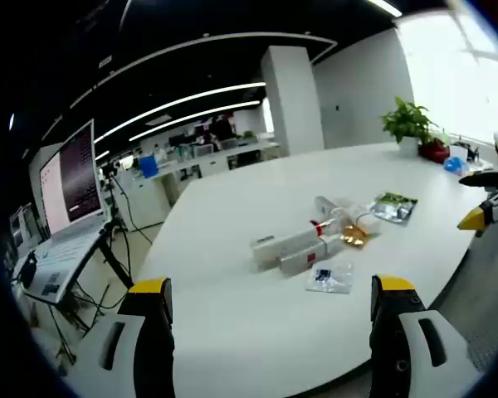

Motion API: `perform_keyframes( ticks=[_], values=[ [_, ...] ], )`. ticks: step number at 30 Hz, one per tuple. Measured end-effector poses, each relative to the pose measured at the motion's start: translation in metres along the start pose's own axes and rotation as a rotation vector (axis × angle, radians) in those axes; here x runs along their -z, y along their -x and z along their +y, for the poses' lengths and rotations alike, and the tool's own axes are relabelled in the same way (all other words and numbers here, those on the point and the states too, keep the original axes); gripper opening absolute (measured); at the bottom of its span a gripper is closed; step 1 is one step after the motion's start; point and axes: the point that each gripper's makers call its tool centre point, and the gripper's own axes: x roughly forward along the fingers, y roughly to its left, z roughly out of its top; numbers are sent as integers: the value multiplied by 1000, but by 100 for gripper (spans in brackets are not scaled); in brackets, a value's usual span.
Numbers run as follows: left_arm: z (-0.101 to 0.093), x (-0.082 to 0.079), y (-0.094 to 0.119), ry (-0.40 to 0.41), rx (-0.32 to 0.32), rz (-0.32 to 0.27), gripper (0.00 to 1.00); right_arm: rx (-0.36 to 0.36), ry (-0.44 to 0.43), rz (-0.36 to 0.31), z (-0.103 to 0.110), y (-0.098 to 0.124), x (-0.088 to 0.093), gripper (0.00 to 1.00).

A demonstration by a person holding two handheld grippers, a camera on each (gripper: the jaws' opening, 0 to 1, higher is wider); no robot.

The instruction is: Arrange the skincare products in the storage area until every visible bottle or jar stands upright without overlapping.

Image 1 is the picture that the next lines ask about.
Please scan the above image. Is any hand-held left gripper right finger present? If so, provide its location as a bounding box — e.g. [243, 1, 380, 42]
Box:
[369, 273, 474, 398]

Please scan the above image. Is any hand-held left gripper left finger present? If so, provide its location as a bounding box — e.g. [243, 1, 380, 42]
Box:
[68, 276, 176, 398]

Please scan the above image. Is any green black skincare sachet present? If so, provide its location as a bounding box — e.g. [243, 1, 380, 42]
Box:
[370, 190, 419, 226]

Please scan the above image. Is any silver skincare sachet blue patch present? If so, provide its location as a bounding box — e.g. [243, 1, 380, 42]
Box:
[305, 262, 354, 295]

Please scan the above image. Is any gold foil skincare sachet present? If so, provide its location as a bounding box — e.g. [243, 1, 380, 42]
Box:
[339, 223, 374, 249]

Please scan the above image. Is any large white skincare tube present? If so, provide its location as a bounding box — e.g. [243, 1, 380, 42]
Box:
[250, 231, 317, 273]

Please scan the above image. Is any blue plastic packet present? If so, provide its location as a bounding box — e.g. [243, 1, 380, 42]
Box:
[442, 155, 471, 177]

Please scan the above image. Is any red bag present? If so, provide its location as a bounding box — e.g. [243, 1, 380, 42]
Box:
[417, 138, 450, 163]

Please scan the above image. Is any green plant white pot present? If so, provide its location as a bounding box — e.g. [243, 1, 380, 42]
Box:
[380, 96, 440, 158]

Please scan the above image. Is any grey laptop stand table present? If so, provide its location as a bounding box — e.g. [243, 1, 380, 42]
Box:
[10, 223, 136, 332]

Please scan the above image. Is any black tripod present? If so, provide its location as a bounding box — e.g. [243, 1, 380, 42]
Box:
[97, 163, 134, 234]

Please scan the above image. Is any blue bin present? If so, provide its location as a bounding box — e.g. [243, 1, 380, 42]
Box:
[138, 155, 159, 180]

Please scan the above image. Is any open silver laptop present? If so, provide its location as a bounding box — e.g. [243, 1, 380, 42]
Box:
[27, 119, 110, 266]

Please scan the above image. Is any ceiling light strip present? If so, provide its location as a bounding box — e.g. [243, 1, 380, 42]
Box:
[93, 81, 267, 144]
[128, 100, 261, 143]

